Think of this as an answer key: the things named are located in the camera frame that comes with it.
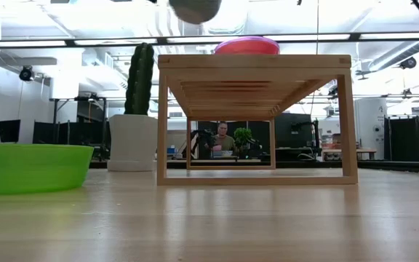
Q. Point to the white plant pot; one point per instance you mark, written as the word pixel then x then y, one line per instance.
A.
pixel 133 142

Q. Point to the orange patterned ceramic bowl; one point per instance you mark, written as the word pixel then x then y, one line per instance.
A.
pixel 195 11

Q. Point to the black table frame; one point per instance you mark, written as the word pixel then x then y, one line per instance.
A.
pixel 395 165

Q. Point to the black ceiling spotlight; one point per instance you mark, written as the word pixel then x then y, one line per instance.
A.
pixel 408 63
pixel 26 72

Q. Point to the wooden slatted shelf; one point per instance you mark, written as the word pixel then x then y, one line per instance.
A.
pixel 253 62

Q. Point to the green plastic bowl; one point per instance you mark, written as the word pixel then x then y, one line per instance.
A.
pixel 31 167

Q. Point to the red plastic bowl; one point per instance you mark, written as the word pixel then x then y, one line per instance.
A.
pixel 247 48

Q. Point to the person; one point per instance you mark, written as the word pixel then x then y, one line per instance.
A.
pixel 226 142

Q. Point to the black background robot arm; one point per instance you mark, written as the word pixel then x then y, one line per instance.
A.
pixel 204 136

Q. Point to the small black monitor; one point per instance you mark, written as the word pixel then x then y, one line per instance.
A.
pixel 7 131

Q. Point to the blue background box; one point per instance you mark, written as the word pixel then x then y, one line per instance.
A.
pixel 171 150

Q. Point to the wooden background bench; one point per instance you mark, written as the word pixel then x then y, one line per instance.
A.
pixel 347 150

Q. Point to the small green potted plant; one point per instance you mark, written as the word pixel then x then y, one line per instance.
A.
pixel 242 134

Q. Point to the white background cabinet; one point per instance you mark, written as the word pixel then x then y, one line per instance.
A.
pixel 371 116

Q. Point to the large black screen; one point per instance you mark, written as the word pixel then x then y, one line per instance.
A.
pixel 297 134

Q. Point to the black partition screens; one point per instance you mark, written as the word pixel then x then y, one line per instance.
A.
pixel 413 138
pixel 67 132

